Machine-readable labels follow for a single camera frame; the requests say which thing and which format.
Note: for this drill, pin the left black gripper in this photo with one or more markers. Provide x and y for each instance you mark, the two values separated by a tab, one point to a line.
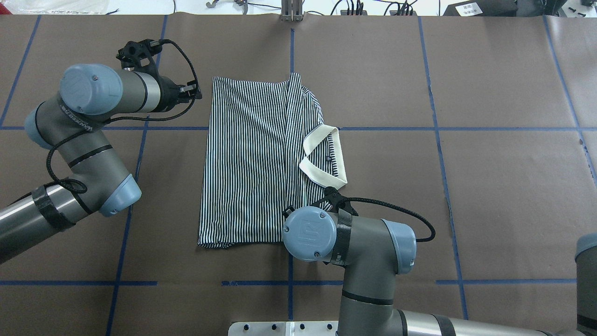
168	94

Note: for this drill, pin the striped polo shirt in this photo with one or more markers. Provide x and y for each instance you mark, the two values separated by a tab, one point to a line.
268	148

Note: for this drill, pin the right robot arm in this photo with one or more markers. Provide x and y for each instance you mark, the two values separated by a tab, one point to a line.
373	252

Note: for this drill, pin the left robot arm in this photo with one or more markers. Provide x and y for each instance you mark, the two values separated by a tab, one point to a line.
70	123

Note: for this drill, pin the plastic bag on desk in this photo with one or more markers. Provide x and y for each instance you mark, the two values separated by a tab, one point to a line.
57	7

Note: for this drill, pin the black box with label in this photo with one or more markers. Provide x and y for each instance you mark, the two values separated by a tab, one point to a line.
490	8

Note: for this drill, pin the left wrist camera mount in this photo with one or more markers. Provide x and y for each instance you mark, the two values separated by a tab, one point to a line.
138	56

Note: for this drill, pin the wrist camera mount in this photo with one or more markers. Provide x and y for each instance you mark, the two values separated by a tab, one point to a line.
138	56
332	209

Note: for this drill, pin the aluminium frame post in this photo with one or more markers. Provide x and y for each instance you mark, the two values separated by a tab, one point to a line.
292	10

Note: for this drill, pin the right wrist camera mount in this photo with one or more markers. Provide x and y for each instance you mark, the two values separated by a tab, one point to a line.
332	209

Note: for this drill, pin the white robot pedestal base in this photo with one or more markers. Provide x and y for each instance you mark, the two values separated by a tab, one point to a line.
284	328

